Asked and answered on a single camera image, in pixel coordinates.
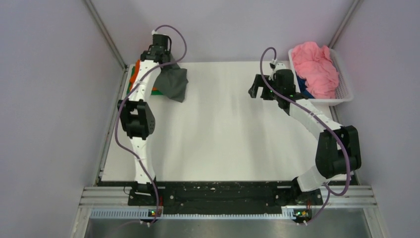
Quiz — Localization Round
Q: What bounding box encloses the blue t-shirt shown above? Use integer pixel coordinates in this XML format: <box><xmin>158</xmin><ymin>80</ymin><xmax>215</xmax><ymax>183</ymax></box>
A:
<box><xmin>296</xmin><ymin>74</ymin><xmax>315</xmax><ymax>99</ymax></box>

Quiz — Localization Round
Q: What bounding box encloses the folded green t-shirt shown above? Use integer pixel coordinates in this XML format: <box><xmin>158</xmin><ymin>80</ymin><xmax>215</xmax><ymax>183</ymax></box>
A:
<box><xmin>126</xmin><ymin>67</ymin><xmax>163</xmax><ymax>95</ymax></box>

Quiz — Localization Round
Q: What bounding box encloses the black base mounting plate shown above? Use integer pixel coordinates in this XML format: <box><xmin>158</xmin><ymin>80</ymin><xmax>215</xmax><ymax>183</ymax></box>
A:
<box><xmin>98</xmin><ymin>177</ymin><xmax>358</xmax><ymax>216</ymax></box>

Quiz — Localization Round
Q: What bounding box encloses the folded orange t-shirt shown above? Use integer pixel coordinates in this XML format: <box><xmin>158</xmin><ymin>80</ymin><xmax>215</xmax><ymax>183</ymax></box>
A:
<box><xmin>126</xmin><ymin>59</ymin><xmax>161</xmax><ymax>95</ymax></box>

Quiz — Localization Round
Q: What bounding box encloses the white plastic basket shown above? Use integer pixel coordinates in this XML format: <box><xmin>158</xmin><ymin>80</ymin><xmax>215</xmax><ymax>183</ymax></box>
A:
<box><xmin>288</xmin><ymin>48</ymin><xmax>354</xmax><ymax>106</ymax></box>

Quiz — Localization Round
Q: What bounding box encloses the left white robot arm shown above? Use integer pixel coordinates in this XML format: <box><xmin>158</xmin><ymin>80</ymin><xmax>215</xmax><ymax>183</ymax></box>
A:
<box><xmin>117</xmin><ymin>32</ymin><xmax>172</xmax><ymax>205</ymax></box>

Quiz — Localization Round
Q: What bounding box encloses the white slotted cable duct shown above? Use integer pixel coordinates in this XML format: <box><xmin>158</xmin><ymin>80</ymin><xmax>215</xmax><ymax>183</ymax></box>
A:
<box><xmin>90</xmin><ymin>208</ymin><xmax>296</xmax><ymax>220</ymax></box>

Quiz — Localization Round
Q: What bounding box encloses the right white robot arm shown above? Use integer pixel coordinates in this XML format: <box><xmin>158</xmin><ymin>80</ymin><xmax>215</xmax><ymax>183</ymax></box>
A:
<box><xmin>248</xmin><ymin>69</ymin><xmax>361</xmax><ymax>204</ymax></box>

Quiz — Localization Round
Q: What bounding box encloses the pink t-shirt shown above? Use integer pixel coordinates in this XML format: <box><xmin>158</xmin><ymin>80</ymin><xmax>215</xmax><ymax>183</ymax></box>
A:
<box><xmin>291</xmin><ymin>42</ymin><xmax>339</xmax><ymax>99</ymax></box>

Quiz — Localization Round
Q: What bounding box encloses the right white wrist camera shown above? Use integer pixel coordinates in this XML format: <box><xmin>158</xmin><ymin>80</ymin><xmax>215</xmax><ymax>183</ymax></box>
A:
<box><xmin>269</xmin><ymin>59</ymin><xmax>289</xmax><ymax>80</ymax></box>

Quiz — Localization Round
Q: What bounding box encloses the dark grey t-shirt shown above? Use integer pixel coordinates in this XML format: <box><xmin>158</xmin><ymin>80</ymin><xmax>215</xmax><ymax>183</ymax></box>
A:
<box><xmin>154</xmin><ymin>64</ymin><xmax>189</xmax><ymax>103</ymax></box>

